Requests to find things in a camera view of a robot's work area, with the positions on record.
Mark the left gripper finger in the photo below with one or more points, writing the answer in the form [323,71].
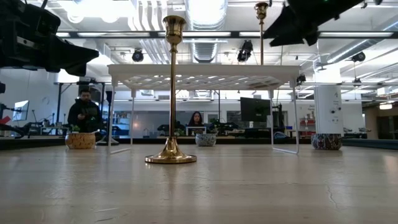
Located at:
[71,53]
[76,71]

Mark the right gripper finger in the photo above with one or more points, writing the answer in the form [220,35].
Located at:
[287,29]
[289,42]

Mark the gold patterned candle bowl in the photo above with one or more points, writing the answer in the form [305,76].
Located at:
[80,141]

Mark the tall brass candlestick holder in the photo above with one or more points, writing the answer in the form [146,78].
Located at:
[173,93]
[261,46]

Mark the dark patterned candle bowl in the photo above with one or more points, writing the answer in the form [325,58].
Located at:
[326,142]

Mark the blue white candle bowl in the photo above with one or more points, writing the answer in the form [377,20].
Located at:
[205,140]

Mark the black ceiling spotlight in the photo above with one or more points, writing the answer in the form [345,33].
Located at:
[359,57]
[137,56]
[245,51]
[300,79]

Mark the person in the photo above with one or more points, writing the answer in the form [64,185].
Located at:
[196,119]
[84,115]

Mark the small green potted plant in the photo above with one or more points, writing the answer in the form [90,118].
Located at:
[75,128]

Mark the silver computer monitor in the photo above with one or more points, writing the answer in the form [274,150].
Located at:
[21,110]

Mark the red flat bar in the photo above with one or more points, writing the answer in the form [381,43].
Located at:
[4,120]

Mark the black computer monitor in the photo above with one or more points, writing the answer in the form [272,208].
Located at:
[255,109]

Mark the white pillar with signs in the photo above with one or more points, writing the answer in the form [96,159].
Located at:
[328,109]

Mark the red shelf rack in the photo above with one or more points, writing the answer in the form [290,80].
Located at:
[307,126]

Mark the white framed screen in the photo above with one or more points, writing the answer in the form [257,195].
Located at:
[196,130]

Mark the black background gantry frame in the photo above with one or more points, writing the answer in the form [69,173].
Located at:
[59,105]

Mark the black overhead frame beam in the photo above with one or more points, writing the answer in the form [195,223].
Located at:
[217,34]

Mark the black table frame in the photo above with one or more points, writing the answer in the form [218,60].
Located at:
[46,143]

